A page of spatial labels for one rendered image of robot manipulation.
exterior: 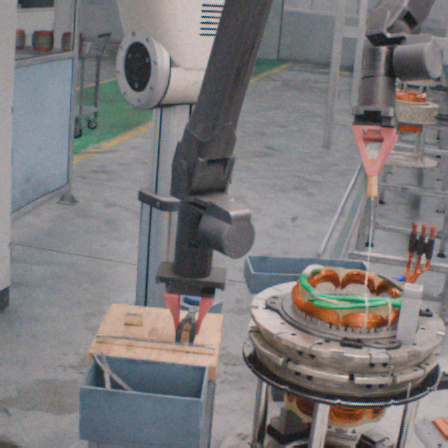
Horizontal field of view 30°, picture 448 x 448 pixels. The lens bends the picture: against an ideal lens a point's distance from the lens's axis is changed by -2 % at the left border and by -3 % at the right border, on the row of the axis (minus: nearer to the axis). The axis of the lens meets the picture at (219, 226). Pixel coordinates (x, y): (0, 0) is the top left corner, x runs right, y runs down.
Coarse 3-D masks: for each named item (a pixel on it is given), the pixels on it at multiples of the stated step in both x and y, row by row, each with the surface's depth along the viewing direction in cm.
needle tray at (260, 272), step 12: (252, 264) 172; (264, 264) 172; (276, 264) 172; (288, 264) 172; (300, 264) 172; (312, 264) 173; (324, 264) 173; (336, 264) 173; (348, 264) 173; (360, 264) 174; (252, 276) 161; (264, 276) 161; (276, 276) 162; (288, 276) 162; (252, 288) 162; (264, 288) 162; (276, 396) 171
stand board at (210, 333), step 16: (112, 304) 140; (112, 320) 134; (144, 320) 135; (160, 320) 135; (208, 320) 137; (144, 336) 129; (160, 336) 129; (208, 336) 131; (96, 352) 122; (112, 352) 122; (128, 352) 123; (144, 352) 123; (160, 352) 124; (176, 352) 124; (208, 368) 121
